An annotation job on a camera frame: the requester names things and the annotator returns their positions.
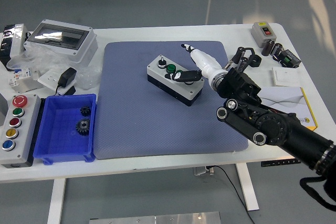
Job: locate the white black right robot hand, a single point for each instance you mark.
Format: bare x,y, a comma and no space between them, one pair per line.
207,64

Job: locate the grey four-button control box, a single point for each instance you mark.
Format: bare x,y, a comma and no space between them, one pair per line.
157,73

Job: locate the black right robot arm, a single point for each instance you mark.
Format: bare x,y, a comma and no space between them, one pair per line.
275,129

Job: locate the grey five-button control box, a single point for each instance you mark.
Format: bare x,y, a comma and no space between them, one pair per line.
22,134

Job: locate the black hex nut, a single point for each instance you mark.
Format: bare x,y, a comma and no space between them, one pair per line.
257,62

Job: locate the black module green terminal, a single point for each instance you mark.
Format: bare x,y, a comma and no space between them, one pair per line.
290,60

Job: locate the white yellow cardboard box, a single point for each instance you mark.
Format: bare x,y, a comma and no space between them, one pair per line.
288,98

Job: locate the blue-grey table mat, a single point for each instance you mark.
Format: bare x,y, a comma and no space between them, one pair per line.
131,116

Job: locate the black table control panel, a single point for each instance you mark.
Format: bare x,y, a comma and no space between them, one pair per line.
278,163

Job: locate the grey distribution box clear lid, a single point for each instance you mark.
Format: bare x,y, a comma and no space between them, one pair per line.
78,51

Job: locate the white table leg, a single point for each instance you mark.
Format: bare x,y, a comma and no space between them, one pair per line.
56,200
248,187

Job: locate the small black gear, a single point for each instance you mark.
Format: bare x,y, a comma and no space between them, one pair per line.
85,111

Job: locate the large black gear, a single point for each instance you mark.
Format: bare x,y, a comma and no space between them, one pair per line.
83,127

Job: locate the black power adapter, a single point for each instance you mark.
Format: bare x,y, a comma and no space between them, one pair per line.
67,75

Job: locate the clear plastic bag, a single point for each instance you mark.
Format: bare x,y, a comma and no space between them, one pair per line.
47,58

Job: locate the silver metal floor plate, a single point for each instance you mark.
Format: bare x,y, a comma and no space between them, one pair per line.
157,218

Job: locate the blue plastic bin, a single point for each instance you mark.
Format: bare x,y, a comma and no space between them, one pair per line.
60,140

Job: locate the silver metal mounting plate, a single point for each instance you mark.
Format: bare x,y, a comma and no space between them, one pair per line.
29,86

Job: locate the white circuit breaker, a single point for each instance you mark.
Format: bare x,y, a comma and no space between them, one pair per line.
19,75

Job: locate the white black wrapped device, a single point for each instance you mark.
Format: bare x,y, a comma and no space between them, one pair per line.
15,40

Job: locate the grey two-button switch box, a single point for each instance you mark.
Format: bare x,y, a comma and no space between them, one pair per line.
258,35

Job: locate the white wall switch panel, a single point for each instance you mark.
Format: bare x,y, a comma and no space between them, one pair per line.
286,77

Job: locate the metal bracket under table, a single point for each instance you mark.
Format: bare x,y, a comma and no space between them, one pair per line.
203,170

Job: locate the white wall socket panel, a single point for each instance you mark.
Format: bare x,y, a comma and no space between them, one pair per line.
48,77

